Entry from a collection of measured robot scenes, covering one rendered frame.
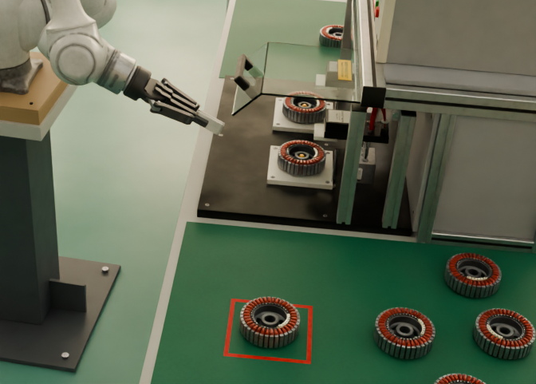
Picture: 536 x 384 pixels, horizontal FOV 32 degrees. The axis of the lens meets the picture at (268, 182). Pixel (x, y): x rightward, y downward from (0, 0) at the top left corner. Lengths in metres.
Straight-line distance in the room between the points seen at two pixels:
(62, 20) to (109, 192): 1.59
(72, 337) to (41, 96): 0.78
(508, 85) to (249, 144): 0.67
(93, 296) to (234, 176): 0.96
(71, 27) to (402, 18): 0.66
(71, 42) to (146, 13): 2.95
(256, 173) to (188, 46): 2.38
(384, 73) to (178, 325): 0.64
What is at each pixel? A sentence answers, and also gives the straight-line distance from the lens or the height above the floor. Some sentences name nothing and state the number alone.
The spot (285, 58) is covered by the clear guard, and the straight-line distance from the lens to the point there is 2.06.
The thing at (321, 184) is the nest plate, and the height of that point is 0.78.
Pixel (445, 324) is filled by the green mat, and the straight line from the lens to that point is 1.89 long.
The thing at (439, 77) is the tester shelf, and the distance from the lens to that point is 1.95.
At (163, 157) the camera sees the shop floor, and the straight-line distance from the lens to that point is 3.68.
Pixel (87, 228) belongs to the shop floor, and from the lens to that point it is 3.31.
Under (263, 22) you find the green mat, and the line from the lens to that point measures 2.99.
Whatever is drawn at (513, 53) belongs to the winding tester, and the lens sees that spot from 2.00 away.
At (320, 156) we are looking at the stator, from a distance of 2.19.
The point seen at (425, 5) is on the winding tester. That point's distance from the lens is 1.93.
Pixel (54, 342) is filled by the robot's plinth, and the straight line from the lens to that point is 2.87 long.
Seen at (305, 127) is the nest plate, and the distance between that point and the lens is 2.38.
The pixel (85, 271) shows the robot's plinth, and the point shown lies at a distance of 3.10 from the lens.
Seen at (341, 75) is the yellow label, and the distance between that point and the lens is 2.02.
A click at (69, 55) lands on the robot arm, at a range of 1.91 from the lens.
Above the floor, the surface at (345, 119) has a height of 0.92.
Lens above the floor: 1.98
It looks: 34 degrees down
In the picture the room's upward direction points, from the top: 5 degrees clockwise
